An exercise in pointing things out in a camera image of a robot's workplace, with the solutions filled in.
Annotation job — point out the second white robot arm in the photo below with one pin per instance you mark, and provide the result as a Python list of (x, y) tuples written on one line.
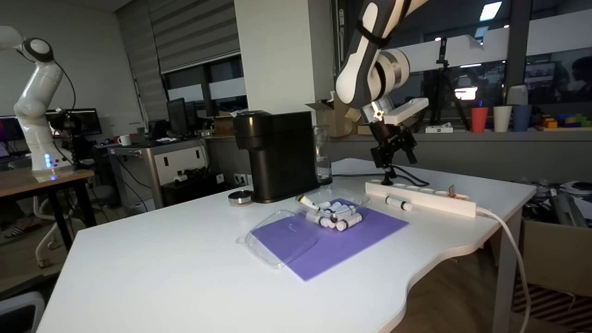
[(34, 101)]

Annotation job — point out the black coffee machine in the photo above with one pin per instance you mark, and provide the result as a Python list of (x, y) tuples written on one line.
[(282, 152)]

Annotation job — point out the red cup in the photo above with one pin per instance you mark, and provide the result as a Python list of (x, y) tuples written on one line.
[(480, 119)]

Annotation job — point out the white cabinet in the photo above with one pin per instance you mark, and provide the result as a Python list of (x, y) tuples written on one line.
[(148, 169)]

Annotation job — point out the cardboard box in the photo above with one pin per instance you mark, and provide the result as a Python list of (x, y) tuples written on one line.
[(335, 117)]

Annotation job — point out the white power strip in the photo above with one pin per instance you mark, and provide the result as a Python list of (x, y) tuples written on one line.
[(406, 199)]

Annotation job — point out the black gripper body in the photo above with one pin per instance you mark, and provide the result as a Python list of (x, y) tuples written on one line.
[(389, 141)]

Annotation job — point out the round metal drip tray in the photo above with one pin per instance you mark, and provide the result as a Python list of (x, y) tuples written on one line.
[(241, 197)]

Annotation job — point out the clear plastic lid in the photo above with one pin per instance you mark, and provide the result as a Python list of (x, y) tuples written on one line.
[(280, 238)]

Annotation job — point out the white cup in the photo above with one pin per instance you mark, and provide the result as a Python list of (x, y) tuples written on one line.
[(502, 117)]

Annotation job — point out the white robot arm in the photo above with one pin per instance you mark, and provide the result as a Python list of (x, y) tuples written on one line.
[(372, 73)]

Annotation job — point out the purple mat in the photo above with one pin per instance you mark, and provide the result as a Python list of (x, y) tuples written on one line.
[(333, 247)]

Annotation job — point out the wooden side table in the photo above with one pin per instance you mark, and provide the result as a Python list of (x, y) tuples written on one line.
[(23, 184)]

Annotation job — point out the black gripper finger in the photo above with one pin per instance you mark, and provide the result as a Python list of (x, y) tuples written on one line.
[(387, 171)]

